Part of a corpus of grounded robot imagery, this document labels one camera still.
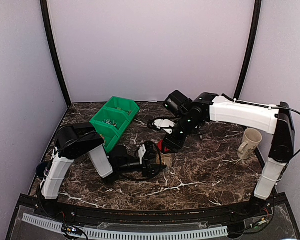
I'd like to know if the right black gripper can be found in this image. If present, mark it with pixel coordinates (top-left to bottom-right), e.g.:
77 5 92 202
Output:
161 113 201 154

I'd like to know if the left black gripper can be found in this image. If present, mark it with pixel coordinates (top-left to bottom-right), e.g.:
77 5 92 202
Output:
117 151 167 178

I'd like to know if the clear glass jar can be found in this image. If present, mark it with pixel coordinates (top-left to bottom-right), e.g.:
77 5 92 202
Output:
161 153 174 168

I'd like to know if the red jar lid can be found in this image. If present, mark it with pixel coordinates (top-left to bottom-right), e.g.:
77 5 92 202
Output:
157 140 170 154

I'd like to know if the green bin end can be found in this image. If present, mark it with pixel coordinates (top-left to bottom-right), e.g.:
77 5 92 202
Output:
104 96 140 121

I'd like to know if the green bin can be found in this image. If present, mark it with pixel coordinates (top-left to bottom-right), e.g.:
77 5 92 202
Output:
89 107 131 138
98 132 120 154

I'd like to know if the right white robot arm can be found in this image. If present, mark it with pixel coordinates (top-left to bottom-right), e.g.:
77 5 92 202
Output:
148 90 300 217

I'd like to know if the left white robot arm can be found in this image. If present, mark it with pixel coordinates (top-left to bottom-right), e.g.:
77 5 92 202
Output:
36 123 167 218

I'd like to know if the beige ceramic mug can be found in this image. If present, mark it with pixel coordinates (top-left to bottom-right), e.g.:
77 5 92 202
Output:
237 128 263 160

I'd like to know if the small green circuit board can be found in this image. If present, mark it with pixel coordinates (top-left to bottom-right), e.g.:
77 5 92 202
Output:
61 224 83 236

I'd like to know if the dark blue mug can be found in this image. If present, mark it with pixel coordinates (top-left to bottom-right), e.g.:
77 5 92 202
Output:
35 161 51 180

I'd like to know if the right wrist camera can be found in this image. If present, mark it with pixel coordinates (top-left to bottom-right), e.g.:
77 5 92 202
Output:
163 90 193 117

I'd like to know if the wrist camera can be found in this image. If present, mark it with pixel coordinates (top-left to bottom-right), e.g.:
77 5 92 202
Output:
163 90 193 117
108 145 128 169

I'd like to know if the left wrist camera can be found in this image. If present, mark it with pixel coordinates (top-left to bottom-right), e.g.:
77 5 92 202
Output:
108 145 128 169

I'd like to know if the black front rail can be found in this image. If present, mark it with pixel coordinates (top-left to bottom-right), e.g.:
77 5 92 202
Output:
49 199 253 228

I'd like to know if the white slotted cable duct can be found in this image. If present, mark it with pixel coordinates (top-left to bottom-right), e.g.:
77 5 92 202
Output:
21 213 229 240

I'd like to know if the right black frame post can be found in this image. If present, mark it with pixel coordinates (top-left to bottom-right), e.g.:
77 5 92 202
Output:
233 0 262 99

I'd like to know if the black frame post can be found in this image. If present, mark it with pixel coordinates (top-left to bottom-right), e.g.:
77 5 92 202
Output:
39 0 72 108
233 0 262 99

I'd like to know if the left black frame post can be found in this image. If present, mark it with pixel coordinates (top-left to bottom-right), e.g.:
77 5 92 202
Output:
39 0 72 108

